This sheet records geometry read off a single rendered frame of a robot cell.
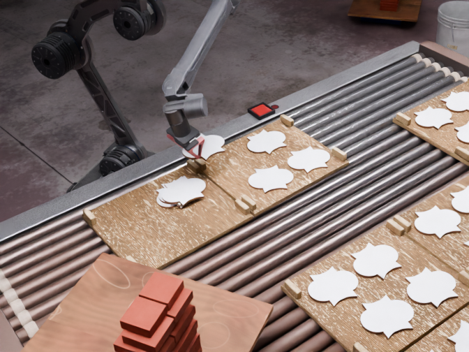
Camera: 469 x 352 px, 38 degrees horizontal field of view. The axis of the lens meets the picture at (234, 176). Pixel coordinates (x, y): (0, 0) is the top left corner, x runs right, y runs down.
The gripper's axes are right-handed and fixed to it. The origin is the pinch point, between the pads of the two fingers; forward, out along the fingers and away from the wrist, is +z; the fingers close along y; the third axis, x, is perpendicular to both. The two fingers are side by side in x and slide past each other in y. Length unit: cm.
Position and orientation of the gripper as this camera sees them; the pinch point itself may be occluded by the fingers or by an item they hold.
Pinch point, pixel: (191, 151)
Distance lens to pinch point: 218.5
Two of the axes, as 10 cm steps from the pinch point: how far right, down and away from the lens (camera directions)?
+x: -7.3, 6.1, -3.0
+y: -6.3, -4.5, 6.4
